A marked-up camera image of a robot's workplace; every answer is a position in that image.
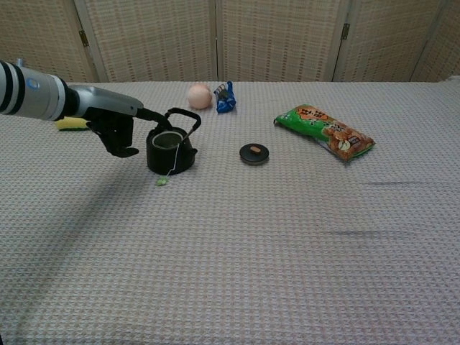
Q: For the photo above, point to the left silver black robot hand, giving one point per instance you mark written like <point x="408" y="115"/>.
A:
<point x="108" y="104"/>

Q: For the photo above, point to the pyramid tea bag green tag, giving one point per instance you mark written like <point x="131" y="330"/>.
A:
<point x="162" y="182"/>

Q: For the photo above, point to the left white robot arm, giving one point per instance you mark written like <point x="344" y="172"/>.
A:
<point x="32" y="93"/>

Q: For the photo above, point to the black teapot lid brown knob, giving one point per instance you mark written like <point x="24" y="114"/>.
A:
<point x="254" y="155"/>

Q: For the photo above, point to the green orange snack bag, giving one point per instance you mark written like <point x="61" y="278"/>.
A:
<point x="323" y="131"/>

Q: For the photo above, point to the yellow sponge green base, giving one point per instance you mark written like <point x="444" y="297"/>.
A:
<point x="72" y="124"/>

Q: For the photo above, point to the brass screen hinge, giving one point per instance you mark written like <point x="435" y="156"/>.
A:
<point x="83" y="38"/>
<point x="345" y="31"/>

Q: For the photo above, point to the woven folding screen panel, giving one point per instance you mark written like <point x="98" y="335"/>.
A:
<point x="39" y="28"/>
<point x="280" y="39"/>
<point x="443" y="54"/>
<point x="384" y="39"/>
<point x="151" y="39"/>

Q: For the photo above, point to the pink peach ball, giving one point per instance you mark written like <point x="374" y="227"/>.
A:
<point x="199" y="96"/>

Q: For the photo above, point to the blue snack packet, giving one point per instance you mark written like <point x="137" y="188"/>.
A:
<point x="225" y="100"/>

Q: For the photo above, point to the grey woven tablecloth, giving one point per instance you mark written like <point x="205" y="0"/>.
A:
<point x="230" y="233"/>

